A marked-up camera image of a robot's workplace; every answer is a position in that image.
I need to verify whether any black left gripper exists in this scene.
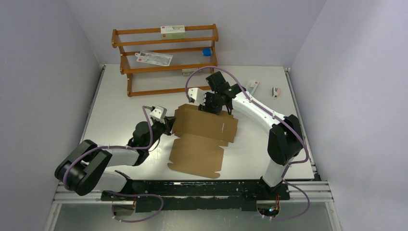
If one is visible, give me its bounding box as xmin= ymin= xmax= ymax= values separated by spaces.
xmin=145 ymin=115 xmax=176 ymax=150

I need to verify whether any brown cardboard box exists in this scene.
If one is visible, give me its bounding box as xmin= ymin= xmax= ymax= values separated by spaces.
xmin=167 ymin=104 xmax=239 ymax=179

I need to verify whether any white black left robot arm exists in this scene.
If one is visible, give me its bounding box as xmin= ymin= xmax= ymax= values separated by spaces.
xmin=54 ymin=116 xmax=176 ymax=200

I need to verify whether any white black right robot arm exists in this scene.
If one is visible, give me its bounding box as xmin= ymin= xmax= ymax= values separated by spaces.
xmin=188 ymin=71 xmax=305 ymax=199

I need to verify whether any small grey box lower shelf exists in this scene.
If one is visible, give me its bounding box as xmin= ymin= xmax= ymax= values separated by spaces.
xmin=181 ymin=68 xmax=202 ymax=77

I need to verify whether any white green box top shelf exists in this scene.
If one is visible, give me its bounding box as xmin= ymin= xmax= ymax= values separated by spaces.
xmin=160 ymin=25 xmax=186 ymax=39

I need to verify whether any white teal small carton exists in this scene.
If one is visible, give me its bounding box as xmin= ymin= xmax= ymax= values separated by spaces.
xmin=245 ymin=79 xmax=259 ymax=95

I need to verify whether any blue white small roll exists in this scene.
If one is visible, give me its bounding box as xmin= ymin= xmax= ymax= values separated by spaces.
xmin=202 ymin=47 xmax=213 ymax=57

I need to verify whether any small pink stapler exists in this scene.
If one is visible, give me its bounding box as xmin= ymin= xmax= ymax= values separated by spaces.
xmin=272 ymin=87 xmax=281 ymax=98

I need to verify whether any orange wooden shelf rack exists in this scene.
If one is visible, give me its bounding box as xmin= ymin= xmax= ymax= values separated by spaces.
xmin=111 ymin=24 xmax=219 ymax=97

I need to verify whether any clear plastic blister pack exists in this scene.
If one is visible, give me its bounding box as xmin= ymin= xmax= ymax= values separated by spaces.
xmin=135 ymin=51 xmax=173 ymax=66

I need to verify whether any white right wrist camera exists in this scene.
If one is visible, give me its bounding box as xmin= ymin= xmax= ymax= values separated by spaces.
xmin=187 ymin=88 xmax=206 ymax=105

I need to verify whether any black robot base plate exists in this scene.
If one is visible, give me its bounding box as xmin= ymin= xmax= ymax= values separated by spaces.
xmin=101 ymin=180 xmax=290 ymax=213

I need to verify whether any aluminium table frame rail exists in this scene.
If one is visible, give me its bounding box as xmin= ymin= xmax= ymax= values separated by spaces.
xmin=53 ymin=180 xmax=334 ymax=205

